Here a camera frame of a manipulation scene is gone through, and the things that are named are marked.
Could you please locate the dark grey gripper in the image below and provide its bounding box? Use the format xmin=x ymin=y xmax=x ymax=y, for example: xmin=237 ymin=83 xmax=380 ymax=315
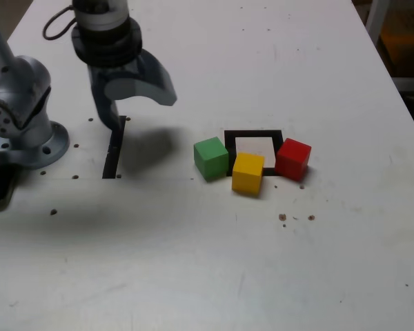
xmin=88 ymin=48 xmax=179 ymax=132

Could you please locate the green cube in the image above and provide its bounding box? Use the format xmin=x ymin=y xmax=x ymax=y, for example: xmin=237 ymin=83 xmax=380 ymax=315
xmin=193 ymin=137 xmax=230 ymax=182

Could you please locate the yellow cube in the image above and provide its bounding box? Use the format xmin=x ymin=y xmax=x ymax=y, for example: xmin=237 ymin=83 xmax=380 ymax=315
xmin=231 ymin=152 xmax=266 ymax=197

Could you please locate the red cube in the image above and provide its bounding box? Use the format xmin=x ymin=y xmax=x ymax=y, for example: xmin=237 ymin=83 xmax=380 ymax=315
xmin=275 ymin=137 xmax=312 ymax=181

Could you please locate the black tape square outline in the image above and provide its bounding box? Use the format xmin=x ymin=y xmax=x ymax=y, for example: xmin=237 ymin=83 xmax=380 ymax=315
xmin=224 ymin=129 xmax=284 ymax=177

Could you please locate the black tape strip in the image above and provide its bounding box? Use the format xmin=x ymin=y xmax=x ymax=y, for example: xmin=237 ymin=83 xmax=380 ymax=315
xmin=102 ymin=115 xmax=127 ymax=179

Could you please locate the yellow box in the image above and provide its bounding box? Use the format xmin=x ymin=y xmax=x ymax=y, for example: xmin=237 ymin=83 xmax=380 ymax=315
xmin=379 ymin=20 xmax=414 ymax=77

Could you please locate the white metal frame leg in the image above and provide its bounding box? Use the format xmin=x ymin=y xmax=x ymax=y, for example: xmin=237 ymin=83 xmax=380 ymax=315
xmin=364 ymin=0 xmax=389 ymax=46

